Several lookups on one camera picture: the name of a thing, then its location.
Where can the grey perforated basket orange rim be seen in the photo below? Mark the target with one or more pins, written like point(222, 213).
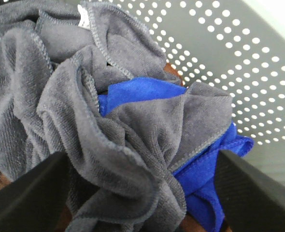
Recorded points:
point(224, 44)

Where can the dark grey towel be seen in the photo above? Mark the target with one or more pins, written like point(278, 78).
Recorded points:
point(51, 75)

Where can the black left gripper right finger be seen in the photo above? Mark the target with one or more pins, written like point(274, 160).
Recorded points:
point(251, 201)

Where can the blue towel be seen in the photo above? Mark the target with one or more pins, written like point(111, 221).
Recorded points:
point(200, 174)

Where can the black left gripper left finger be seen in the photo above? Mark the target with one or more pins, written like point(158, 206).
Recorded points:
point(35, 201)

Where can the brown towel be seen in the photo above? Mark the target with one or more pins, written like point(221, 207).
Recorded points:
point(189, 224)

